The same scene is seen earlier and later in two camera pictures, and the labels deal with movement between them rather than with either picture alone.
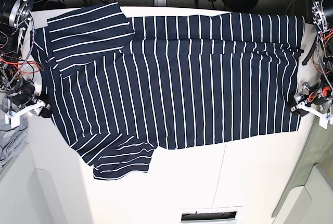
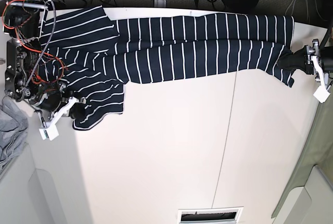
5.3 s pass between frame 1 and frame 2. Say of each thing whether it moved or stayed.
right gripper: moved
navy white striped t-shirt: moved
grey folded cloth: stayed
